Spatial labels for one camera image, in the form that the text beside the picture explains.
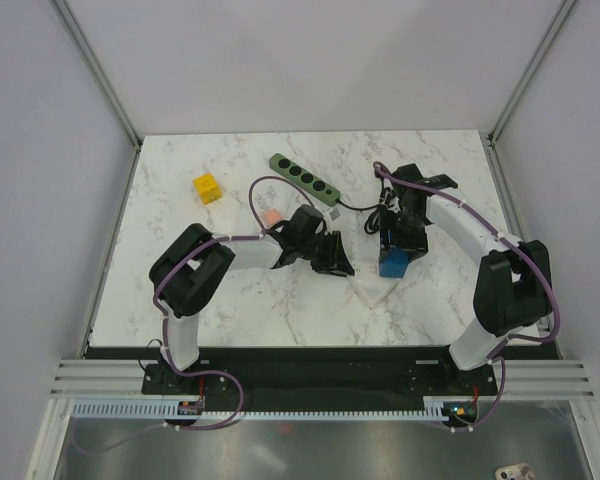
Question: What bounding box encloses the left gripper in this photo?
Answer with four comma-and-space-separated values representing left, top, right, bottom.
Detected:
299, 231, 353, 278

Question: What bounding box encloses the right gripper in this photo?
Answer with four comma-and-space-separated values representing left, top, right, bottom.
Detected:
377, 211, 428, 267

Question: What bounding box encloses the blue cube socket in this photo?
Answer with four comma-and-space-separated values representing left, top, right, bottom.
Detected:
378, 248, 410, 279

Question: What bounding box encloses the white triangular power strip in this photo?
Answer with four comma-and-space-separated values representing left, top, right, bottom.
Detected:
347, 234, 399, 309

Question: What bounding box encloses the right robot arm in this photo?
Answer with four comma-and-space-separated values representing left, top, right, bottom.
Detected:
373, 162, 559, 394

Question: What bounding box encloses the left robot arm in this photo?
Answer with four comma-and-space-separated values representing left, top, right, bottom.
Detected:
149, 204, 355, 393

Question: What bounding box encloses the pink plug adapter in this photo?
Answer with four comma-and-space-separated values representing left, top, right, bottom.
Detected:
262, 209, 283, 228

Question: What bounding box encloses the green power strip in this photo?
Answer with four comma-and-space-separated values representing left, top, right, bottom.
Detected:
269, 153, 341, 207

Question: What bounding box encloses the yellow cube socket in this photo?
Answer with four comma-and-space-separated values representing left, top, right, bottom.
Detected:
192, 173, 223, 205

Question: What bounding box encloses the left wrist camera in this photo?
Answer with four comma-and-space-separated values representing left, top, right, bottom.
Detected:
326, 208, 341, 222

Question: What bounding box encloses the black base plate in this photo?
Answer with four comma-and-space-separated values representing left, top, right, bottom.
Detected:
85, 344, 559, 410

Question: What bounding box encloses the aluminium frame rail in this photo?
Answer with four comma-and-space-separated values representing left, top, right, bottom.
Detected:
51, 360, 145, 399

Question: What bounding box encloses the white cable duct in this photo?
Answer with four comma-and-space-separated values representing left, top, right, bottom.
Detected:
71, 397, 477, 423

